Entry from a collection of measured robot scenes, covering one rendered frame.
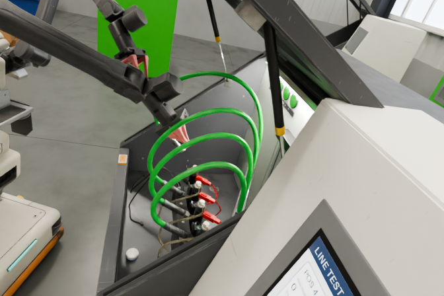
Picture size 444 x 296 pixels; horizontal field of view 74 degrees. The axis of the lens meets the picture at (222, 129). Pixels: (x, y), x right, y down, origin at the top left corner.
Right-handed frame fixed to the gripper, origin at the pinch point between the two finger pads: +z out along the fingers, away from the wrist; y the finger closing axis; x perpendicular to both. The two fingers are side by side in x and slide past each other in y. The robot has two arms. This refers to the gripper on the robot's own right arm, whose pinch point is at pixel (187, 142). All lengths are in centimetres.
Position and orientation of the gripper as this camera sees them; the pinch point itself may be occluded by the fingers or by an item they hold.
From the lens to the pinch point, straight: 92.1
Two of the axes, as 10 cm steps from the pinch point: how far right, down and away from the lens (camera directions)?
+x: 0.7, -4.9, 8.7
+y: 8.3, -4.5, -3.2
